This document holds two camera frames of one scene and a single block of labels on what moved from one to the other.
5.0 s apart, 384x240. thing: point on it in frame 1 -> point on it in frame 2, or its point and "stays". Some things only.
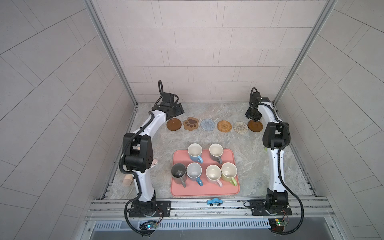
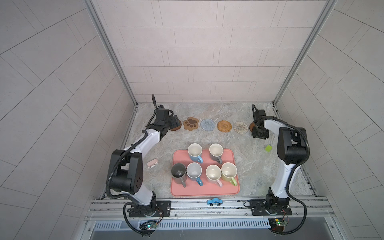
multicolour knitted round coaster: x=240 y=127 stays
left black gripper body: x=174 y=110 -> x=169 y=123
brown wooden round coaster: x=255 y=126 stays
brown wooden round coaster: x=173 y=124 stays
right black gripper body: x=254 y=114 -> x=260 y=133
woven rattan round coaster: x=224 y=126 stays
